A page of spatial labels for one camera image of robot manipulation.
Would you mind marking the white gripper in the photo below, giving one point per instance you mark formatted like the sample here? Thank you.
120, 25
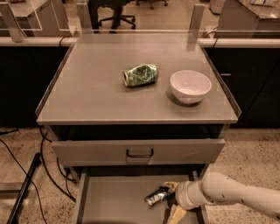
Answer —
182, 194

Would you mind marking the silver blue redbull can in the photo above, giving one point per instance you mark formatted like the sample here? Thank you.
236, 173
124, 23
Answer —
160, 195

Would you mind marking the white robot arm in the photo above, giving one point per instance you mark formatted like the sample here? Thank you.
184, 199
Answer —
217, 189

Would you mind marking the grey top drawer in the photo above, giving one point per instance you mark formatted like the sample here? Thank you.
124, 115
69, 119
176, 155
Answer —
166, 152

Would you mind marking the grey open middle drawer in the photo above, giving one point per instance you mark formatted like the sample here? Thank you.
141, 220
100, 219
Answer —
115, 194

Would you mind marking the grey metal drawer cabinet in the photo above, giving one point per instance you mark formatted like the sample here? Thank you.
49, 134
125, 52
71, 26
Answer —
88, 101

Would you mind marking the crushed green soda can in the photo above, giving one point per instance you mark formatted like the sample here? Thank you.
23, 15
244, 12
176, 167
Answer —
140, 75

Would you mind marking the white ceramic bowl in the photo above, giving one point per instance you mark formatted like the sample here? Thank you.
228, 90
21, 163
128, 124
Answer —
189, 86

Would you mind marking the black bar on floor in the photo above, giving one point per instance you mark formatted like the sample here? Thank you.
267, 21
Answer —
13, 219

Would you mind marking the grey background desk right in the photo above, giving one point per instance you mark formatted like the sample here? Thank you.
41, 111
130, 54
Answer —
239, 19

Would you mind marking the grey background desk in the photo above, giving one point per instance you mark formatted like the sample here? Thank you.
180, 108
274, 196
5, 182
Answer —
239, 19
40, 18

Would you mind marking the black office chair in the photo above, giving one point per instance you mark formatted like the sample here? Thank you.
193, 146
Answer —
116, 6

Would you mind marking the grey background desk left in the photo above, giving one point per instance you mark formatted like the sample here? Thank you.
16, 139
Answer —
40, 18

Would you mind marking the clear acrylic barrier panel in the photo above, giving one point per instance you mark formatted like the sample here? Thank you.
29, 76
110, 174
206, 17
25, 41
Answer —
176, 15

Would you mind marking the black drawer handle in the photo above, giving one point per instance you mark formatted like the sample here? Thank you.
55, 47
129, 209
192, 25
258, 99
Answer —
132, 154

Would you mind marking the grey metal post right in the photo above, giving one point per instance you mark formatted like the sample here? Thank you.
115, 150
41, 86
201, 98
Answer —
196, 19

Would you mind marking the grey metal post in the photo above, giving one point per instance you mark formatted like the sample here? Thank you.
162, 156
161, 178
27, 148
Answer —
196, 19
15, 32
84, 16

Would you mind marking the grey metal post far left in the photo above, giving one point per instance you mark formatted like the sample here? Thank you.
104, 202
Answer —
15, 32

